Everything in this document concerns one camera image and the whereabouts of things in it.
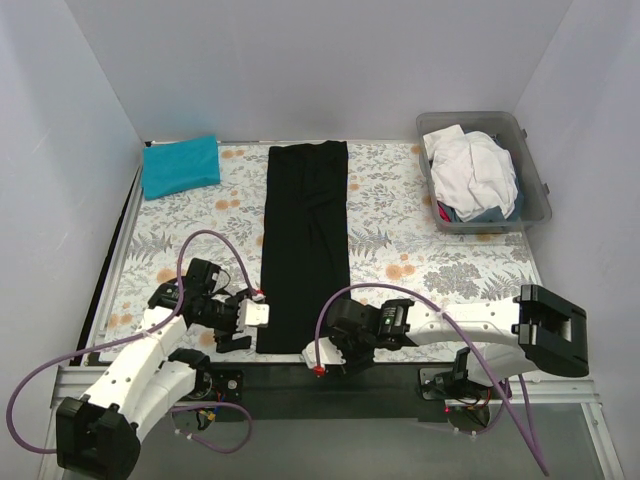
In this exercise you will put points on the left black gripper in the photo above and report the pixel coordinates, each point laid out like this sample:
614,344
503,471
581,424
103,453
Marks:
235,320

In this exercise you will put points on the folded teal t shirt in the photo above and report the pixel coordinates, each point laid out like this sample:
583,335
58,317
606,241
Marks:
180,166

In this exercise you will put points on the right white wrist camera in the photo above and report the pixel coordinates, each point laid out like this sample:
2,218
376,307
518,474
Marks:
322,354

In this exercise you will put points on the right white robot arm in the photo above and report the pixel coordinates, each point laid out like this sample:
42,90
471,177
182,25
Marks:
534,330

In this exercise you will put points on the white t shirt in bin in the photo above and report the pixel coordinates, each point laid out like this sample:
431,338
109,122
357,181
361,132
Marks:
472,165

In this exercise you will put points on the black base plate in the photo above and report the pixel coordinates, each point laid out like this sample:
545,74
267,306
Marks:
290,391

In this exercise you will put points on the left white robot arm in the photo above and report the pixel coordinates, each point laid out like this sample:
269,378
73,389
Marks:
100,433

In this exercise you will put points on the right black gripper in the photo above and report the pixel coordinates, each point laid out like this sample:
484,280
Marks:
347,356

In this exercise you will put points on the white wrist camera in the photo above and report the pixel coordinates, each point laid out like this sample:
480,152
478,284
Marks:
322,354
252,315

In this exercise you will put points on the aluminium frame rail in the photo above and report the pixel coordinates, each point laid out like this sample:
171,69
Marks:
542,388

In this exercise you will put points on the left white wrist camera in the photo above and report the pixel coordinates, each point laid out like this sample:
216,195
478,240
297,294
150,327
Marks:
252,315

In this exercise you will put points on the black t shirt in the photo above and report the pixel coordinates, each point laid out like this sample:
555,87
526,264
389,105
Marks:
305,255

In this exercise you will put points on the clear plastic bin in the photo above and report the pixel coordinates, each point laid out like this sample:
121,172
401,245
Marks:
504,127

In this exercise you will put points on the floral patterned table mat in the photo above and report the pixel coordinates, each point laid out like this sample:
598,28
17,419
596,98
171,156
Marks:
394,242

